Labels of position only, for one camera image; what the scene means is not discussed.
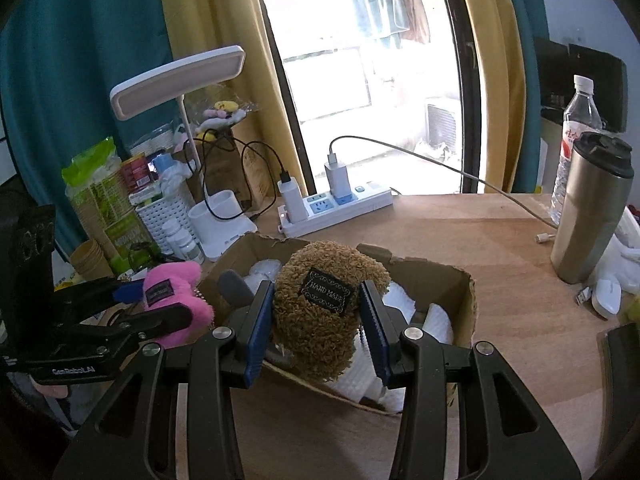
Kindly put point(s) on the teal curtain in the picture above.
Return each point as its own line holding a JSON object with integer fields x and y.
{"x": 75, "y": 60}
{"x": 525, "y": 35}

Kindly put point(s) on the grey dotted sock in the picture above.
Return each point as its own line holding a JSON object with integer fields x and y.
{"x": 235, "y": 285}

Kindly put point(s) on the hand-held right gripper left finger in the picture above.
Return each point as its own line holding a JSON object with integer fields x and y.
{"x": 257, "y": 340}

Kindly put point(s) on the white waffle cloth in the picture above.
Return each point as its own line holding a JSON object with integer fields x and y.
{"x": 365, "y": 375}

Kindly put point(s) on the green paper box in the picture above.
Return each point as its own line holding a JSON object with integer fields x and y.
{"x": 127, "y": 245}

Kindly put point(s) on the pink plush toy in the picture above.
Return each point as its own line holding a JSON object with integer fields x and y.
{"x": 187, "y": 280}

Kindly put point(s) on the hanging brown garment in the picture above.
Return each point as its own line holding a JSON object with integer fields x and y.
{"x": 417, "y": 0}

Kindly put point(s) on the white charger black plug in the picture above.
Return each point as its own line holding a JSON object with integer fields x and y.
{"x": 292, "y": 200}

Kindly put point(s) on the white plastic basket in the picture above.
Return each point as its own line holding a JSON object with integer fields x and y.
{"x": 167, "y": 215}

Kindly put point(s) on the green snack bag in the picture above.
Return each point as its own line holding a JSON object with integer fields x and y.
{"x": 95, "y": 185}

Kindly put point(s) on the white power strip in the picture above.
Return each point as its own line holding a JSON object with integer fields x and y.
{"x": 360, "y": 200}

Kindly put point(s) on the black appliance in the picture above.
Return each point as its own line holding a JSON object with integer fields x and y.
{"x": 580, "y": 75}

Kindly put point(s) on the white computer mouse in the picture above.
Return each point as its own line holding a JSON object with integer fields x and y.
{"x": 607, "y": 297}

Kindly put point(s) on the cardboard box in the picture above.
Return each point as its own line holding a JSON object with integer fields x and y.
{"x": 450, "y": 280}

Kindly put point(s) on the white desk lamp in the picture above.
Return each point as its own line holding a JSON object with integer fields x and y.
{"x": 175, "y": 77}

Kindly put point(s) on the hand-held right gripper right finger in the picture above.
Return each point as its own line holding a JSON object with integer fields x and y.
{"x": 375, "y": 332}

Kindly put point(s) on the black window frame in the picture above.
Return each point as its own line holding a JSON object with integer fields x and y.
{"x": 285, "y": 95}
{"x": 460, "y": 60}

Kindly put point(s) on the yellow curtain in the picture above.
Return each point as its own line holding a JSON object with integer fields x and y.
{"x": 492, "y": 60}
{"x": 220, "y": 10}

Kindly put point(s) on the clear water bottle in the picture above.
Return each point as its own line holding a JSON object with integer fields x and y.
{"x": 580, "y": 120}

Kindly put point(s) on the white pill bottle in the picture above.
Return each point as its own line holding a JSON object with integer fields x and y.
{"x": 191, "y": 250}
{"x": 170, "y": 235}

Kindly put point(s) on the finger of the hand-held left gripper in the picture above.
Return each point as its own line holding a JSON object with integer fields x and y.
{"x": 160, "y": 322}
{"x": 127, "y": 292}

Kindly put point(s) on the dark grey box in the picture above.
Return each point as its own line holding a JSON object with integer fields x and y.
{"x": 622, "y": 390}

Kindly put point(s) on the steel travel tumbler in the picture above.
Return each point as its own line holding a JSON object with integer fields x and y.
{"x": 590, "y": 220}

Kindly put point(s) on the bagged yellow plush toy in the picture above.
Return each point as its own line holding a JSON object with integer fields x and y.
{"x": 220, "y": 112}

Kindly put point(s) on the beige cabinet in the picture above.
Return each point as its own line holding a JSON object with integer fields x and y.
{"x": 550, "y": 150}

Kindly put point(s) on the red can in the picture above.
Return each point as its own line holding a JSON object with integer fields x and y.
{"x": 137, "y": 172}

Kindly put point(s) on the brown plush toy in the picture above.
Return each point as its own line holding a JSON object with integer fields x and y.
{"x": 320, "y": 345}

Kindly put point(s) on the white plastic bag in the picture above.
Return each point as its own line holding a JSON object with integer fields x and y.
{"x": 625, "y": 255}

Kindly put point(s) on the outdoor air conditioner unit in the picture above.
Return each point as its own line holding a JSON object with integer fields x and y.
{"x": 442, "y": 125}

